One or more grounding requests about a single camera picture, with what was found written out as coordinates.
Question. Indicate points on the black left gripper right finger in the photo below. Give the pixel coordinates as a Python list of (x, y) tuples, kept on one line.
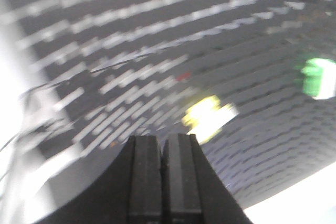
[(192, 191)]

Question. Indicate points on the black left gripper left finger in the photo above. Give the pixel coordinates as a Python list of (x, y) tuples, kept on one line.
[(128, 191)]

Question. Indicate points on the black perforated pegboard panel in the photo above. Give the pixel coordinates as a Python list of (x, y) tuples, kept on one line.
[(107, 69)]

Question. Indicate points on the yellow toggle switch lower row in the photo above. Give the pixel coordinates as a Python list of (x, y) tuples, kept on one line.
[(206, 118)]

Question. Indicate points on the green-lit white toggle switch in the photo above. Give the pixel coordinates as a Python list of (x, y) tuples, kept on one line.
[(318, 77)]

